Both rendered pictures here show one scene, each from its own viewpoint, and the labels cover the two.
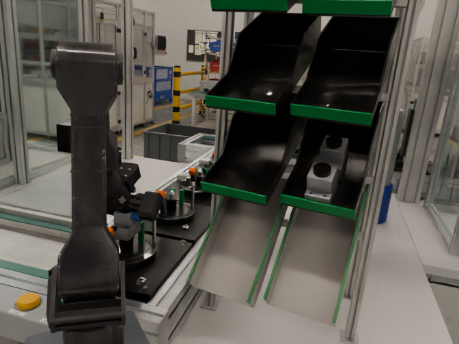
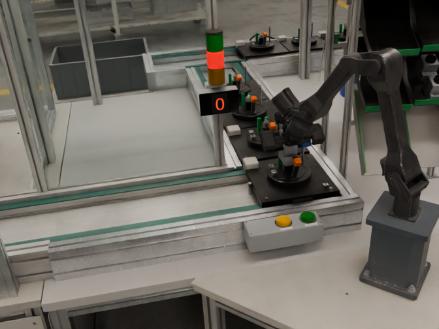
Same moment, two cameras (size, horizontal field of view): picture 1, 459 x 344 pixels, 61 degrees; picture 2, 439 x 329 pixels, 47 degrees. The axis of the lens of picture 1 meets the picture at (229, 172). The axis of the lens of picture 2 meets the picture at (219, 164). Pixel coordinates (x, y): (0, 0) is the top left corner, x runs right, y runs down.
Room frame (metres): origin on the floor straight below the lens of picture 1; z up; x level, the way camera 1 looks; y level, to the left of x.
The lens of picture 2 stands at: (-0.33, 0.97, 1.79)
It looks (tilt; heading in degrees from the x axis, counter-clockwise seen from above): 30 degrees down; 336
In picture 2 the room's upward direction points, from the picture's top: 3 degrees counter-clockwise
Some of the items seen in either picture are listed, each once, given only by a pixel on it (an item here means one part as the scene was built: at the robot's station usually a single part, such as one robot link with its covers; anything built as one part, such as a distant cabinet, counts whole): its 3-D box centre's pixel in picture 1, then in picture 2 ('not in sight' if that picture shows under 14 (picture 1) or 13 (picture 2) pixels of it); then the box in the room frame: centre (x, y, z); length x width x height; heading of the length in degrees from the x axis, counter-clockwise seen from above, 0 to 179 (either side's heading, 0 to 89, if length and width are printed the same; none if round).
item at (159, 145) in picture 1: (190, 145); not in sight; (2.95, 0.32, 0.73); 0.62 x 0.42 x 0.23; 76
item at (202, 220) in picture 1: (171, 202); (266, 129); (1.06, 0.16, 1.01); 0.24 x 0.24 x 0.13; 76
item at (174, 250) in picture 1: (126, 259); (288, 178); (0.81, 0.23, 0.96); 0.24 x 0.24 x 0.02; 76
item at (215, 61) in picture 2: not in sight; (215, 58); (0.97, 0.38, 1.33); 0.05 x 0.05 x 0.05
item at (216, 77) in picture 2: not in sight; (216, 74); (0.97, 0.38, 1.28); 0.05 x 0.05 x 0.05
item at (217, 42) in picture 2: not in sight; (214, 41); (0.97, 0.38, 1.38); 0.05 x 0.05 x 0.05
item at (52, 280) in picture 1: (87, 295); (407, 181); (0.40, 0.16, 1.15); 0.09 x 0.07 x 0.06; 106
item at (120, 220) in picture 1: (128, 218); (287, 149); (0.82, 0.23, 1.06); 0.08 x 0.04 x 0.07; 166
